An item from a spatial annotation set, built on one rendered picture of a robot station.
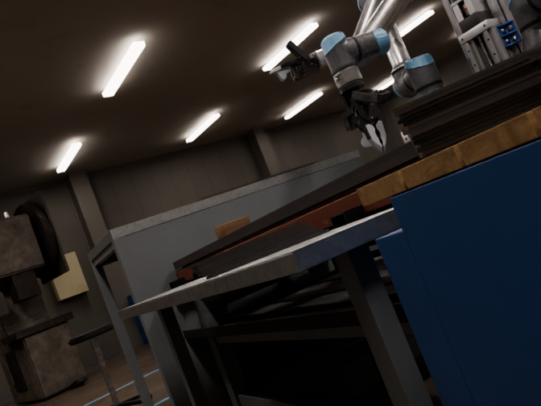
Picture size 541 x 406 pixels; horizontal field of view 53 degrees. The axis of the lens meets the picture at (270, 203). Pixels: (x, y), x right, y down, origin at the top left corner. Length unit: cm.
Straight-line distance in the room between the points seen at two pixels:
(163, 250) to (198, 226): 18
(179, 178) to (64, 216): 234
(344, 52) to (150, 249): 112
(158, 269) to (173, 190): 865
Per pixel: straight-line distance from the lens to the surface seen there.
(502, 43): 232
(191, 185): 1103
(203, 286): 105
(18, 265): 779
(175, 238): 227
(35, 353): 763
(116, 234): 221
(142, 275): 221
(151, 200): 1064
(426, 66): 237
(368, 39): 164
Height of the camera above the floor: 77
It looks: 4 degrees up
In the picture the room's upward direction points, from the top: 22 degrees counter-clockwise
